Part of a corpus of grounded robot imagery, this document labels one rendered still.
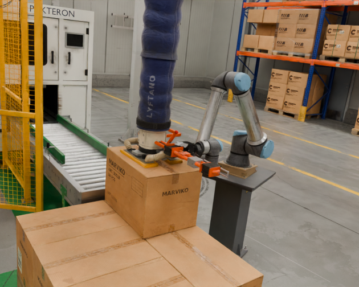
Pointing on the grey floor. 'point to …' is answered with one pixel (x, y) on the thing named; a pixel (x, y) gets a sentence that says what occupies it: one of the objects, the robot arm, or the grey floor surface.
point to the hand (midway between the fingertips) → (175, 151)
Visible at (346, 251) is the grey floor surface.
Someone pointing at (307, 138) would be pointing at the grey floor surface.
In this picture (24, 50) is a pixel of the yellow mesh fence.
